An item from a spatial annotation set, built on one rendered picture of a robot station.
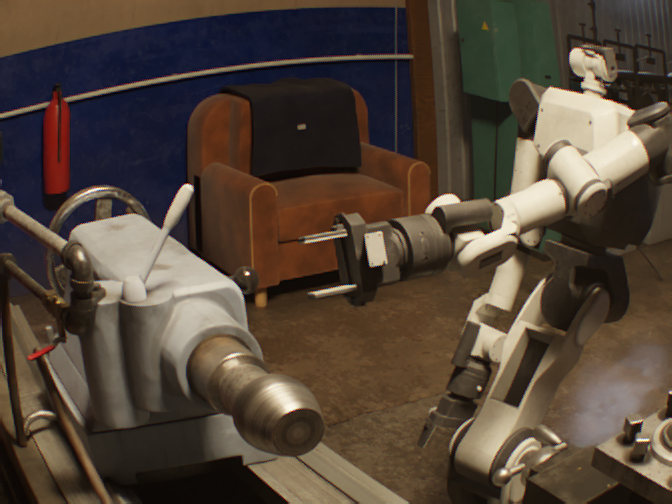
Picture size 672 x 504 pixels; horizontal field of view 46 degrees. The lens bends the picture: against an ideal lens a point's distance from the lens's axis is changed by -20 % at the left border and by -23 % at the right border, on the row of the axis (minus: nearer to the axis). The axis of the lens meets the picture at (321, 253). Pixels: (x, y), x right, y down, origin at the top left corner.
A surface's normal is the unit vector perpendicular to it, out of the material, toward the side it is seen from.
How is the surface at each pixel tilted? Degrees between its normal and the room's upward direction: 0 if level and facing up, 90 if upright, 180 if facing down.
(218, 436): 90
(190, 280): 0
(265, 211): 90
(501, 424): 48
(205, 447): 90
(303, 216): 90
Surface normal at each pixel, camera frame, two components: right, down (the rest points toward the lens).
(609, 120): -0.27, 0.01
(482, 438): -0.58, -0.50
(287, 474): -0.02, -0.95
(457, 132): 0.50, 0.25
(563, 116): -0.87, -0.07
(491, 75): -0.87, 0.16
